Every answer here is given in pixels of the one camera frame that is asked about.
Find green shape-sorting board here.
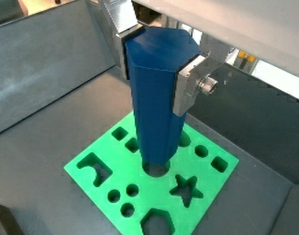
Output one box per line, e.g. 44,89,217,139
65,115,239,235

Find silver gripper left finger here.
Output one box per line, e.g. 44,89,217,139
97,0,143,79

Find blue hexagonal prism peg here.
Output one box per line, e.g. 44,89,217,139
125,27,200,165

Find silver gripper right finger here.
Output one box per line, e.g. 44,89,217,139
172,34,232,117

